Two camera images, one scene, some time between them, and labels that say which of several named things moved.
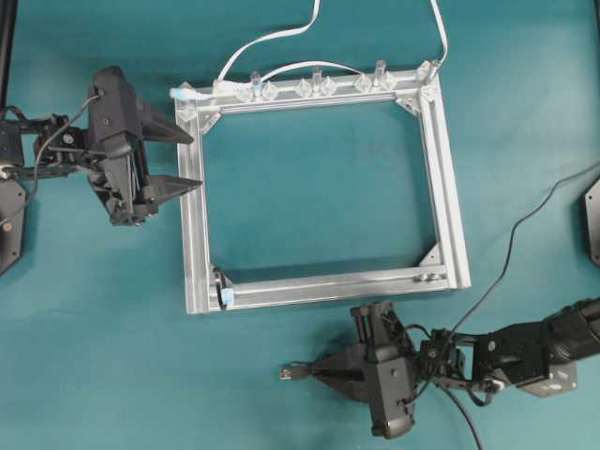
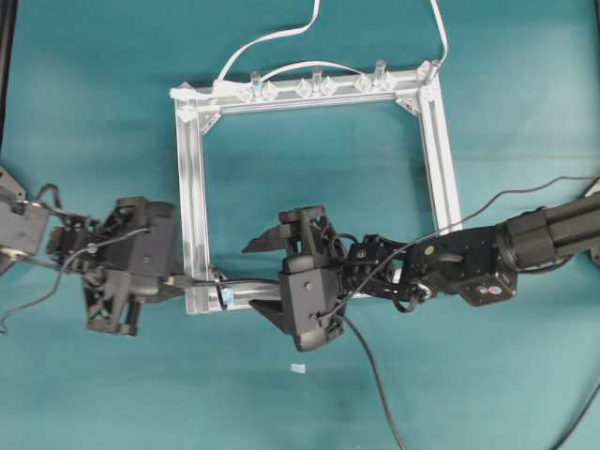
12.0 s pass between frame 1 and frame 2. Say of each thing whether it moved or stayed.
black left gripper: moved
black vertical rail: stayed
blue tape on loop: stayed
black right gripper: moved
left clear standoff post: stayed
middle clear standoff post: stayed
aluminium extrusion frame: stayed
